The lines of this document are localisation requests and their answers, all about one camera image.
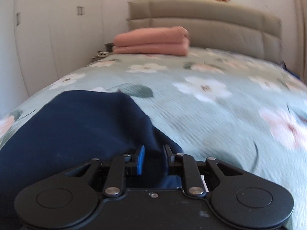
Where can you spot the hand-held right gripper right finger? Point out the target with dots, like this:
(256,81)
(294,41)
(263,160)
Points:
(167,152)

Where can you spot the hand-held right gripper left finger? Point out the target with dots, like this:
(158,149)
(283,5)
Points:
(141,159)

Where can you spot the navy blue garment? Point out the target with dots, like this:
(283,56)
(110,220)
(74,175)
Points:
(79,129)

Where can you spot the bed with floral green sheet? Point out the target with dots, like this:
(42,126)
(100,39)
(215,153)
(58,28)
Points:
(203,105)

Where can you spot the grey nightstand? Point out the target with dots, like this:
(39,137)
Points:
(99,57)

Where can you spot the folded pink quilt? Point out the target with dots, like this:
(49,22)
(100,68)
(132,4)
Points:
(153,40)

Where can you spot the dark patterned item on nightstand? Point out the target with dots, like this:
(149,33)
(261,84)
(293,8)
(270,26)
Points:
(109,46)

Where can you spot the beige padded headboard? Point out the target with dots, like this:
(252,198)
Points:
(215,26)

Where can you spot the white built-in wardrobe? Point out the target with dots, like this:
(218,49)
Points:
(52,43)

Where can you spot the blue box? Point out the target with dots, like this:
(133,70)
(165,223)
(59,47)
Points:
(289,70)

